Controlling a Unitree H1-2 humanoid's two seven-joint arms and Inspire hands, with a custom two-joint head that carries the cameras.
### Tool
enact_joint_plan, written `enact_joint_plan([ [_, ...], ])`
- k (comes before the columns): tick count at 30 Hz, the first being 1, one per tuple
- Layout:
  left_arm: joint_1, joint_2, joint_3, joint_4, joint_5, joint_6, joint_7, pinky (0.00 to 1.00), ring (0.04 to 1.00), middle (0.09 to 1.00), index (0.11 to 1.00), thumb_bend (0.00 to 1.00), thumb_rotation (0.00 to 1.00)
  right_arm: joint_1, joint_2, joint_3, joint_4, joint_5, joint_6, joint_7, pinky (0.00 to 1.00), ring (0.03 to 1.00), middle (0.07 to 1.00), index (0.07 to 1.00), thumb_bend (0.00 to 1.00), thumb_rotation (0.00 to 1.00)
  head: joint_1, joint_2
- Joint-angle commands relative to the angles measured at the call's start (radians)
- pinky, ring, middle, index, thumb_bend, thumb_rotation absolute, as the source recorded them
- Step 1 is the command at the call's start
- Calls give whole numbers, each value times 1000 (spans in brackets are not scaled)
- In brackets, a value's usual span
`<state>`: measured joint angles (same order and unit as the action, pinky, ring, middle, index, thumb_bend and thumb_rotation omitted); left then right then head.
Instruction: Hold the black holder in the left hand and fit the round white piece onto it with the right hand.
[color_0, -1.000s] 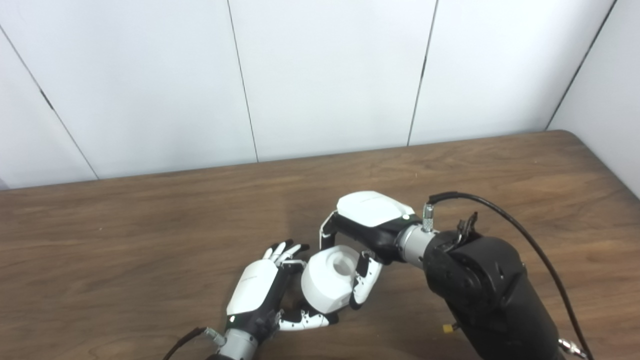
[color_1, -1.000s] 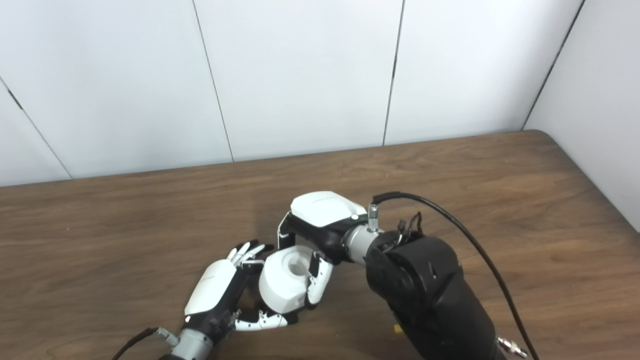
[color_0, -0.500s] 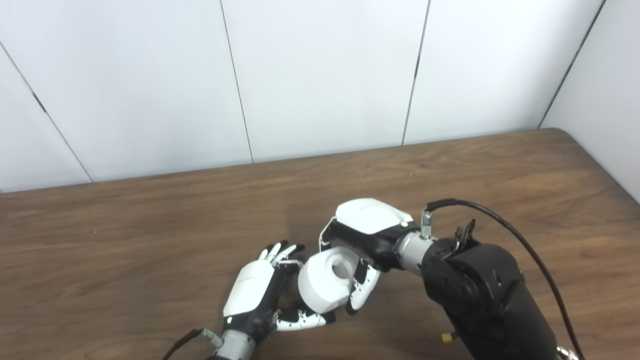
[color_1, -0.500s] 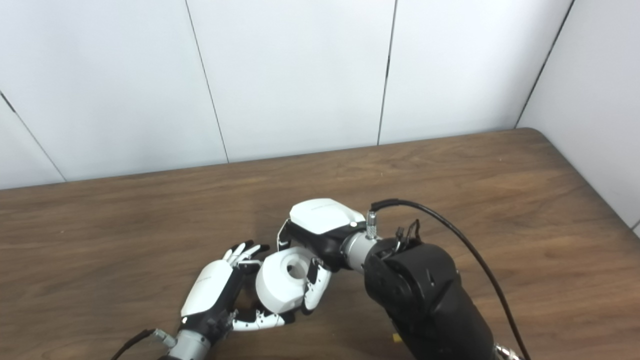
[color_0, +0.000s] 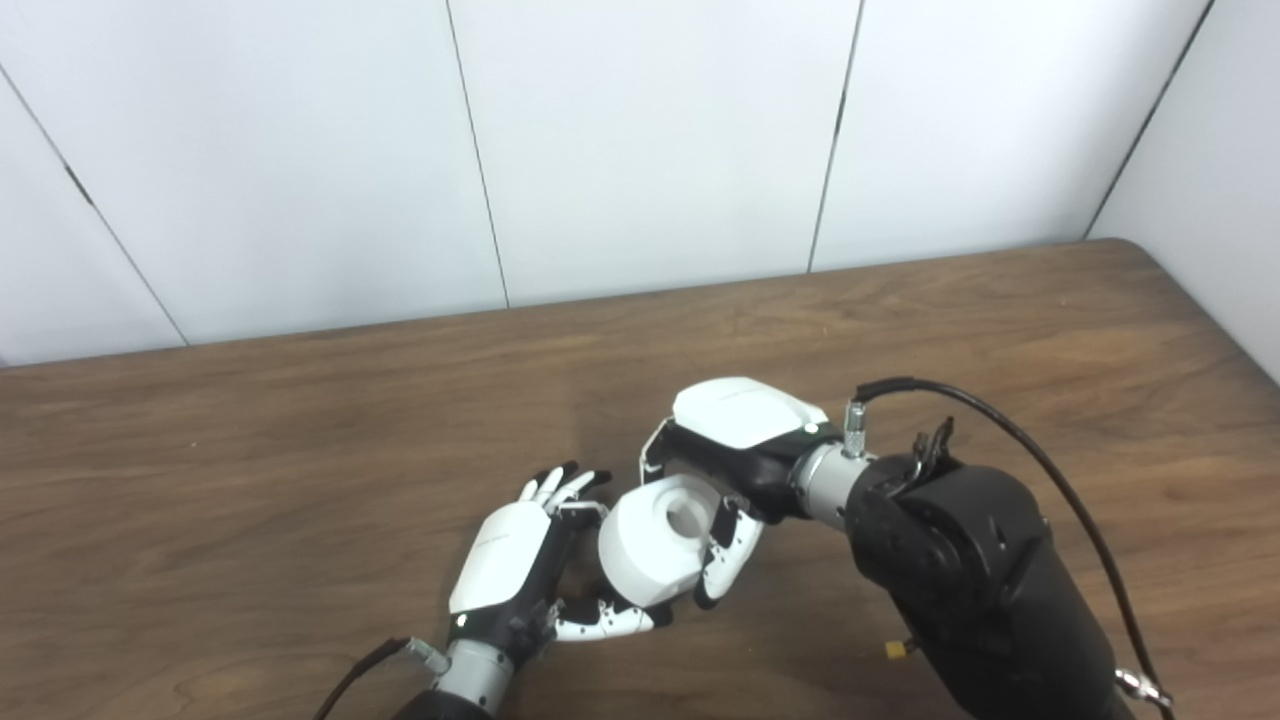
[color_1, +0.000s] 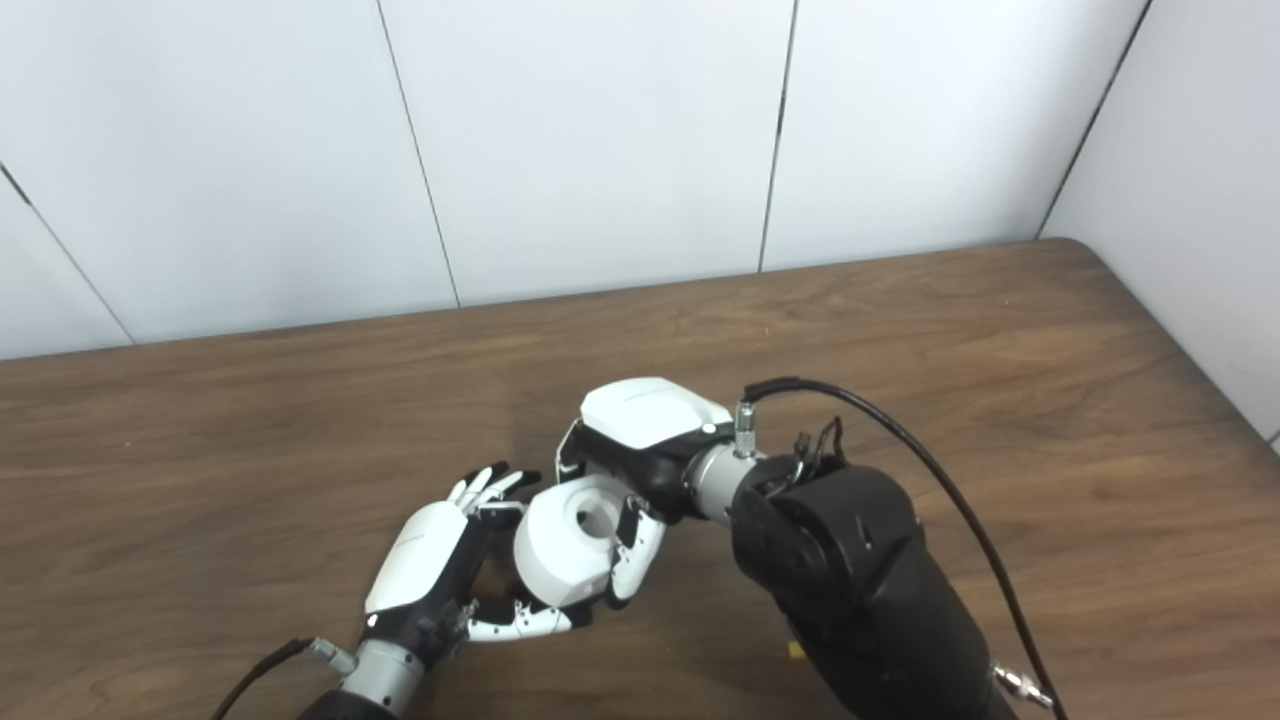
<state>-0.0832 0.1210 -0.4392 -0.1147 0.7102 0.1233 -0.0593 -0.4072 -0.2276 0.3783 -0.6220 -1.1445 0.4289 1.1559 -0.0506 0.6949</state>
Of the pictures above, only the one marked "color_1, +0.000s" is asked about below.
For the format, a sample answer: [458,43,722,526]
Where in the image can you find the round white plastic piece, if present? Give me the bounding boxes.
[512,474,641,609]

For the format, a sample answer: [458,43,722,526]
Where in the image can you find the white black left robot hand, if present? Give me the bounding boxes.
[362,461,591,671]

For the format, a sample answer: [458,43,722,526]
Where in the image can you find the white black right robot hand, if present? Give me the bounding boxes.
[555,376,741,609]

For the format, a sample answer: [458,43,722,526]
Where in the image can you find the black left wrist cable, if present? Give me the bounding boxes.
[210,638,356,720]

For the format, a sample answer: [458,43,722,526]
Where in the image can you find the thin black wrist wires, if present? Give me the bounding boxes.
[765,418,846,491]

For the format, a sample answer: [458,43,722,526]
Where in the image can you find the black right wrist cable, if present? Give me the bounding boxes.
[742,376,1069,720]

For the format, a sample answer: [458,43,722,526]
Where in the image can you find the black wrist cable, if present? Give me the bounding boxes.
[742,376,1069,720]
[210,638,356,720]

